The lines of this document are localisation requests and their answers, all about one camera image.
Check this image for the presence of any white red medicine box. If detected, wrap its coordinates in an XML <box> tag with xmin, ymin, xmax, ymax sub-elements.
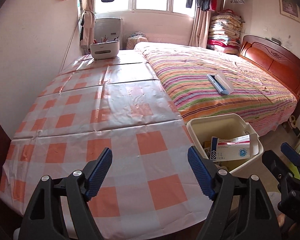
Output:
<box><xmin>210</xmin><ymin>135</ymin><xmax>250</xmax><ymax>162</ymax></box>

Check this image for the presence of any cream plastic trash bin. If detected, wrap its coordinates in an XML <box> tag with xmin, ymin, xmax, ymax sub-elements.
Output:
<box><xmin>186</xmin><ymin>113</ymin><xmax>264</xmax><ymax>177</ymax></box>

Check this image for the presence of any orange checkered tablecloth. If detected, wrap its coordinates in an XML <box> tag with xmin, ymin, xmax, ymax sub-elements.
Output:
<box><xmin>0</xmin><ymin>50</ymin><xmax>211</xmax><ymax>239</ymax></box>

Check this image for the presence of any wooden headboard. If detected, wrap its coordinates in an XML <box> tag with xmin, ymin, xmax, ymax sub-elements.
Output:
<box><xmin>239</xmin><ymin>35</ymin><xmax>300</xmax><ymax>100</ymax></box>

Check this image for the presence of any striped colourful bedspread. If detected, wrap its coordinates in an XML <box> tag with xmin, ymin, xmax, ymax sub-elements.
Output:
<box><xmin>134</xmin><ymin>42</ymin><xmax>298</xmax><ymax>136</ymax></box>

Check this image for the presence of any white desk organizer box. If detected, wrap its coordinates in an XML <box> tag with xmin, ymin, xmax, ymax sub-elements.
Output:
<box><xmin>90</xmin><ymin>40</ymin><xmax>120</xmax><ymax>60</ymax></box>

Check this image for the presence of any beige right curtain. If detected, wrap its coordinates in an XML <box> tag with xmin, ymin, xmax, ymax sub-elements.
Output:
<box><xmin>189</xmin><ymin>8</ymin><xmax>211</xmax><ymax>48</ymax></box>

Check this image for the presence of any beige curtain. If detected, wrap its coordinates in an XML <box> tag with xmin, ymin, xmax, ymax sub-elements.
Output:
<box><xmin>80</xmin><ymin>0</ymin><xmax>95</xmax><ymax>54</ymax></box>
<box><xmin>189</xmin><ymin>8</ymin><xmax>211</xmax><ymax>48</ymax></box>

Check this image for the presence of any stack of folded quilts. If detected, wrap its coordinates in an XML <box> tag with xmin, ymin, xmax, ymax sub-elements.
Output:
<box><xmin>206</xmin><ymin>9</ymin><xmax>243</xmax><ymax>55</ymax></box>

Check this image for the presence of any floral covered stool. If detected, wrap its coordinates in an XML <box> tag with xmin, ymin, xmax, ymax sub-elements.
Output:
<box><xmin>126</xmin><ymin>31</ymin><xmax>148</xmax><ymax>50</ymax></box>

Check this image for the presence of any grey air cooler appliance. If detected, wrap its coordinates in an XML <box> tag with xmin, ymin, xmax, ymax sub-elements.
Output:
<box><xmin>94</xmin><ymin>17</ymin><xmax>122</xmax><ymax>42</ymax></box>

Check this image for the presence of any beige left curtain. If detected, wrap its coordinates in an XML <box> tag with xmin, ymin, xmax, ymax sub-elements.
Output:
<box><xmin>80</xmin><ymin>0</ymin><xmax>95</xmax><ymax>54</ymax></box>

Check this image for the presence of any framed wall picture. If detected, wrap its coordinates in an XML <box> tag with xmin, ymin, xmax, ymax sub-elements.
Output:
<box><xmin>279</xmin><ymin>0</ymin><xmax>300</xmax><ymax>23</ymax></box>

